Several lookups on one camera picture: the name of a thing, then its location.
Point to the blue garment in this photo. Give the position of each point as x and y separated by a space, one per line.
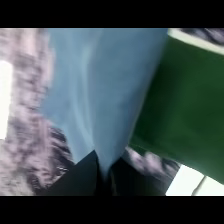
100 93

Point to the green garment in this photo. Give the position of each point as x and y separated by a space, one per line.
186 110

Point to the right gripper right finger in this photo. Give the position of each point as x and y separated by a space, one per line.
136 181

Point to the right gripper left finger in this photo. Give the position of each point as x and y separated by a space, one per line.
78 180

